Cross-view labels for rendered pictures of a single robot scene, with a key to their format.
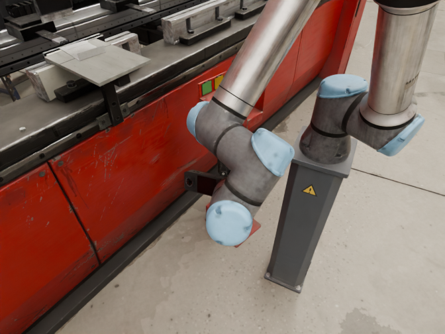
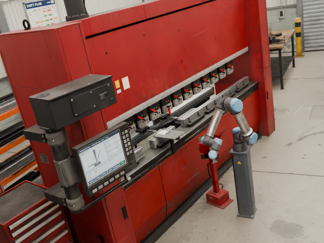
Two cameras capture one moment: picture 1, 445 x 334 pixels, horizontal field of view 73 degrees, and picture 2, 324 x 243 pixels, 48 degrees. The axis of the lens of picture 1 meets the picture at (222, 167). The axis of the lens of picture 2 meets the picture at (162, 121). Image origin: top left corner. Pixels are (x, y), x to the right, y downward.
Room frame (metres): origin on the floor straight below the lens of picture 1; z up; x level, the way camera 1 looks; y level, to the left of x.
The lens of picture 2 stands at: (-2.61, 0.15, 2.46)
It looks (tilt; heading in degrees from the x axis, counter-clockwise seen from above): 21 degrees down; 4
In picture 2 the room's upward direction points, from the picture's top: 11 degrees counter-clockwise
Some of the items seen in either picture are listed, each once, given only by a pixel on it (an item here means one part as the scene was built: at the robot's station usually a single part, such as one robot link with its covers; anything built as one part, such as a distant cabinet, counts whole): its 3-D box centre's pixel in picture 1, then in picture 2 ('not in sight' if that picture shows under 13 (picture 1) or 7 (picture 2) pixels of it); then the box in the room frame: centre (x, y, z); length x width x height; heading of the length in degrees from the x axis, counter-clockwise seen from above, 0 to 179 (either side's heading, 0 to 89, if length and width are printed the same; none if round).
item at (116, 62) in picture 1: (97, 59); (169, 134); (0.86, 0.37, 1.00); 0.26 x 0.18 x 0.01; 53
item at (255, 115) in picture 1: (232, 103); (209, 142); (1.02, -0.04, 0.75); 0.20 x 0.16 x 0.18; 134
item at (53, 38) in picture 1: (42, 30); (147, 129); (1.05, 0.61, 1.01); 0.26 x 0.12 x 0.05; 53
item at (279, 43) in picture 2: not in sight; (272, 45); (5.52, -1.94, 0.75); 1.80 x 0.75 x 1.50; 154
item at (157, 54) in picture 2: not in sight; (182, 48); (1.47, 0.09, 1.74); 3.00 x 0.08 x 0.80; 143
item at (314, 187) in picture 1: (301, 222); (243, 182); (0.72, -0.32, 0.39); 0.18 x 0.18 x 0.77; 64
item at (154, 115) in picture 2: not in sight; (152, 110); (0.93, 0.50, 1.26); 0.15 x 0.09 x 0.17; 143
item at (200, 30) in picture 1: (206, 30); (195, 120); (1.40, 0.07, 0.89); 0.30 x 0.05 x 0.03; 143
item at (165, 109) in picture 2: not in sight; (164, 103); (1.09, 0.38, 1.26); 0.15 x 0.09 x 0.17; 143
